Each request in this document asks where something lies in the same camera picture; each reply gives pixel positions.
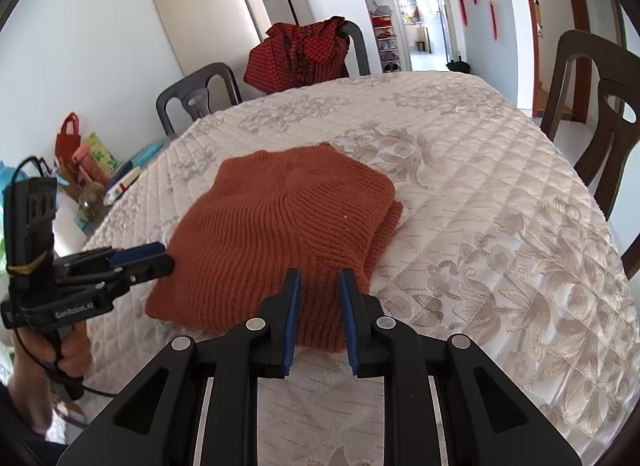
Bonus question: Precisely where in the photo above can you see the grey plastic chair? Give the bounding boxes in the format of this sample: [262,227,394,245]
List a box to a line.
[156,62,243,141]

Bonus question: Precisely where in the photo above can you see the red gift bag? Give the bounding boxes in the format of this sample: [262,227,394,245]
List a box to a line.
[54,113,83,171]

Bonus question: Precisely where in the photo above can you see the person's left forearm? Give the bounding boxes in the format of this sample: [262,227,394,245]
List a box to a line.
[7,371,61,442]

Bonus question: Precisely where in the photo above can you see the dark chair holding garment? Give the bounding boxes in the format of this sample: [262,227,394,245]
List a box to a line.
[340,20,371,77]

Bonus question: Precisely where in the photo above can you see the red plaid garment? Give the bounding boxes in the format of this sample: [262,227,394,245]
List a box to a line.
[244,16,351,95]

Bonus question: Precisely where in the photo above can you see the brown wooden door frame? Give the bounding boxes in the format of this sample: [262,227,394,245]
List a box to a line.
[515,0,593,124]

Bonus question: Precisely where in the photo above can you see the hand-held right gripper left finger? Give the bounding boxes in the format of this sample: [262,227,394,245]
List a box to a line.
[57,268,303,466]

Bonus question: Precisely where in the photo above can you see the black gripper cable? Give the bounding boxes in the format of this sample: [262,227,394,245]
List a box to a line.
[5,156,123,399]

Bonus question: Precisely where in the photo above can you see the clear glass bottle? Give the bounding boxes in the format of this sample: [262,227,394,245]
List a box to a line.
[77,183,108,224]

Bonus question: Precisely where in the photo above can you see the tall white cabinet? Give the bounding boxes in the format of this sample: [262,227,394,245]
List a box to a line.
[146,0,316,77]

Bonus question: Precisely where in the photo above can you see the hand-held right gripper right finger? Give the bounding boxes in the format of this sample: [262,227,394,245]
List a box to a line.
[338,268,584,466]

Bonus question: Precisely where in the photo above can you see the white tube box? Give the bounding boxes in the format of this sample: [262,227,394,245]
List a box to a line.
[102,166,143,207]

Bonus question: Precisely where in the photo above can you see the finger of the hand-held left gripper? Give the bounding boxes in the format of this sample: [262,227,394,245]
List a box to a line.
[60,242,167,273]
[65,255,176,304]

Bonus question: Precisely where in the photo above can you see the cream quilted table cover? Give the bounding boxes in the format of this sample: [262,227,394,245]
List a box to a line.
[50,70,633,466]

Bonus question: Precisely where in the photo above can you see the brown wooden chair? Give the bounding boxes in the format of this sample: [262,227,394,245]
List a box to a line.
[541,30,640,271]

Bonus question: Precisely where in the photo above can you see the person's left hand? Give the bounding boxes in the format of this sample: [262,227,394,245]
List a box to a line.
[11,328,93,388]

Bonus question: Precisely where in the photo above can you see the green printed packet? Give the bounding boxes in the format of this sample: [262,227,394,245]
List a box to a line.
[82,133,123,177]

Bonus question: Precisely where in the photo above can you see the rust orange knit sweater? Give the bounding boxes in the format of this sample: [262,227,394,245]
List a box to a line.
[145,142,405,352]

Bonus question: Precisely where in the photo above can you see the pink bottle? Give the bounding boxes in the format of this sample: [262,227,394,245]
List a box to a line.
[71,143,108,187]

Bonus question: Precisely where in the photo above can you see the shoe rack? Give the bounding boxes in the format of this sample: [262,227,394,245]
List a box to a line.
[371,6,401,74]

